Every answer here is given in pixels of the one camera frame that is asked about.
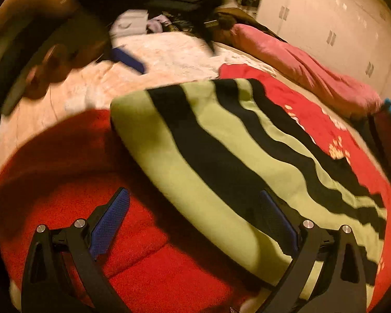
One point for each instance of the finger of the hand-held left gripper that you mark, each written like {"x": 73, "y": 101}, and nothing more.
{"x": 127, "y": 58}

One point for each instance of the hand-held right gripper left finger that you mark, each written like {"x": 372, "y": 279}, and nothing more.
{"x": 110, "y": 221}

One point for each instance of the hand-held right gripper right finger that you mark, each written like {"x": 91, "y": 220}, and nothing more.
{"x": 278, "y": 225}

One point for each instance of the green black striped frog sweater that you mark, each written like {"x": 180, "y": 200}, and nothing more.
{"x": 189, "y": 137}

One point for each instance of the person's left forearm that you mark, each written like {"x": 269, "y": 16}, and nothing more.
{"x": 29, "y": 6}

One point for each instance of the pile of dark clothes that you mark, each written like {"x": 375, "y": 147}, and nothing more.
{"x": 182, "y": 9}

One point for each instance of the person's left hand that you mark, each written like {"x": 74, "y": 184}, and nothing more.
{"x": 49, "y": 71}

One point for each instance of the white drawer chest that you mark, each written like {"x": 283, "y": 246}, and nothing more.
{"x": 130, "y": 22}

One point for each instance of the white fluffy blanket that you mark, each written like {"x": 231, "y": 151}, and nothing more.
{"x": 169, "y": 52}

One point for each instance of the red floral blanket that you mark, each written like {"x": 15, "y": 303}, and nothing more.
{"x": 84, "y": 176}

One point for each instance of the brown furry coat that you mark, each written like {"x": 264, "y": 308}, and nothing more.
{"x": 234, "y": 22}

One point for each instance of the colourful striped pillow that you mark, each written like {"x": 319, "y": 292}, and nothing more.
{"x": 387, "y": 127}

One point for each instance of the pink pillow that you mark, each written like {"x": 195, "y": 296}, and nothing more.
{"x": 296, "y": 62}

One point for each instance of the white wardrobe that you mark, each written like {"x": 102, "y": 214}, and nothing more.
{"x": 329, "y": 13}

